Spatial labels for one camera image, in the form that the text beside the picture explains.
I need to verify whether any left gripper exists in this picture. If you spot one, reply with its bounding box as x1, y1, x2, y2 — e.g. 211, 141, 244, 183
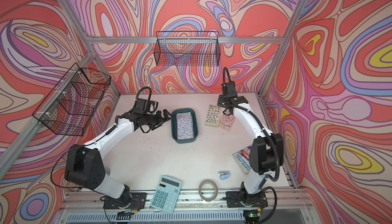
143, 109, 174, 131

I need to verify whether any pink sticker sheet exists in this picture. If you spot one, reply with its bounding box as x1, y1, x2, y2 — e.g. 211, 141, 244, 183
218, 113, 235, 131

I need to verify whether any white animal sticker sheet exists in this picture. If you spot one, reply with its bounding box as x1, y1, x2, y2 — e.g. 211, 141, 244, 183
204, 105, 221, 128

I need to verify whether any teal storage box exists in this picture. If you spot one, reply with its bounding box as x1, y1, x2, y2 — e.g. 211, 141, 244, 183
171, 108, 199, 144

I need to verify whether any blue sticker sheet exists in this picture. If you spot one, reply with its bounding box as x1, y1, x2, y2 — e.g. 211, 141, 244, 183
176, 112, 194, 140

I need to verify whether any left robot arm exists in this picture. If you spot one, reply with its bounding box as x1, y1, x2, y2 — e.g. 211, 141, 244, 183
64, 109, 173, 201

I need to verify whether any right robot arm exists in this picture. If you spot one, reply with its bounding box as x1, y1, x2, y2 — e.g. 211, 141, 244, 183
217, 94, 284, 195

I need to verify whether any book with yellow text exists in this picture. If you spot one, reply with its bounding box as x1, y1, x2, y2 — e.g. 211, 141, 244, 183
233, 146, 252, 175

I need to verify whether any small blue stapler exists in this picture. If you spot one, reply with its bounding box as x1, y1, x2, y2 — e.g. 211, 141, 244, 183
218, 171, 231, 180

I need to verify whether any mint green calculator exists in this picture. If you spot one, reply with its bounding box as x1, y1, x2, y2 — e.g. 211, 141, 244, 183
151, 176, 182, 214

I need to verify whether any clear tape roll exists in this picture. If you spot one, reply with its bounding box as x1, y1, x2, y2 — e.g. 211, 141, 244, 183
198, 179, 218, 203

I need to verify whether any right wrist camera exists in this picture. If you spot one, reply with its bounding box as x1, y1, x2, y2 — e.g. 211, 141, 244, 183
222, 81, 237, 99

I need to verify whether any back black wire basket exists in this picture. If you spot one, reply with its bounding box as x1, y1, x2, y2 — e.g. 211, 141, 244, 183
154, 31, 221, 67

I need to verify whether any black wire basket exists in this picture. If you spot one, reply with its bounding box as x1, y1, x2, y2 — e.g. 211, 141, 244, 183
154, 31, 221, 67
32, 63, 111, 136

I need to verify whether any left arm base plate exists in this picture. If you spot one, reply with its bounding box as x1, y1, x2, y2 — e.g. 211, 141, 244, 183
103, 192, 147, 211

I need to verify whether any left black wire basket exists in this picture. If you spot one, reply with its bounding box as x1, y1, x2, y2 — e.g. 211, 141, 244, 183
32, 63, 111, 136

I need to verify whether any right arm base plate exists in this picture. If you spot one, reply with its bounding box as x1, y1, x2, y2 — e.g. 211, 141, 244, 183
223, 190, 268, 209

